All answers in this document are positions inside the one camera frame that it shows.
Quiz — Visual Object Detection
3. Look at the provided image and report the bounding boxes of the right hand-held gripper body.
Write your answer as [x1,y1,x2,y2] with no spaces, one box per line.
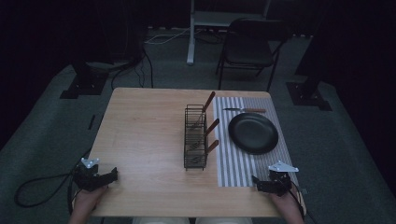
[267,160,300,198]

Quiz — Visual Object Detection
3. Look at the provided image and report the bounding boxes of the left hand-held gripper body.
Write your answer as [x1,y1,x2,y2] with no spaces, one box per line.
[72,157,106,192]

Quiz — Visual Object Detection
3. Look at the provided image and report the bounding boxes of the person's left hand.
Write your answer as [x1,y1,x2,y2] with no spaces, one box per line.
[72,184,109,217]

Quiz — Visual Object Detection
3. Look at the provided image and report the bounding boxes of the person's right hand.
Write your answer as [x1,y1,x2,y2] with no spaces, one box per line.
[268,183,303,217]

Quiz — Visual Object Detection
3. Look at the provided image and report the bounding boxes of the grey white striped placemat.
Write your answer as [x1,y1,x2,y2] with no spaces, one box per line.
[212,95,300,189]

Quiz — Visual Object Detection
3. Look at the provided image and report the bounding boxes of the black round plate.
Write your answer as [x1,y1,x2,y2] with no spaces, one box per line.
[227,112,280,156]

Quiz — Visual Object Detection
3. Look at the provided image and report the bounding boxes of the black stand base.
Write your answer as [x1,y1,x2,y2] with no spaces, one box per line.
[59,60,110,100]
[285,0,333,112]

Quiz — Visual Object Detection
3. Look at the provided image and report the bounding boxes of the black folding chair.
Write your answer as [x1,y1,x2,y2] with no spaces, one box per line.
[215,17,293,93]

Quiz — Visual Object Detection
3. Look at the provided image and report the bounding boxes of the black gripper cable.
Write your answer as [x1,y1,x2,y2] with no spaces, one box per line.
[287,181,316,224]
[13,148,93,216]

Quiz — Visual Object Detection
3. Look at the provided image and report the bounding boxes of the wooden-handled utensil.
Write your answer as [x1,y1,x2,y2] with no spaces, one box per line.
[190,139,220,164]

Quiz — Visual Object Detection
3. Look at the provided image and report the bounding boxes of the wooden-handled spoon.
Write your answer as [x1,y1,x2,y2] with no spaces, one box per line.
[189,118,220,151]

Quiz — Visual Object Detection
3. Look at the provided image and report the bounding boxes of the wooden-handled knife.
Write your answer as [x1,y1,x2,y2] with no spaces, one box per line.
[222,106,268,114]

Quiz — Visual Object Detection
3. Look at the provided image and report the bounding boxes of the black wire cutlery rack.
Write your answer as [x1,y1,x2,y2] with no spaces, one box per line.
[183,104,209,172]

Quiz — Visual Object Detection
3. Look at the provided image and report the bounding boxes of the wooden-handled fork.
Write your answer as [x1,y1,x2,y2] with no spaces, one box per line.
[190,91,217,131]

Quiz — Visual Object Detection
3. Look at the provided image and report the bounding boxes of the black floor cables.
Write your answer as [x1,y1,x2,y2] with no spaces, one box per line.
[109,46,155,91]

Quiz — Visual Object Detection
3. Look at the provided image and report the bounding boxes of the white floor cable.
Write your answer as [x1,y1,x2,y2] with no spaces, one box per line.
[144,27,191,46]

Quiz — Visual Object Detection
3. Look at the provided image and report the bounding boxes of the white metal table frame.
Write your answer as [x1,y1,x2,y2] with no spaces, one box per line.
[186,0,273,66]

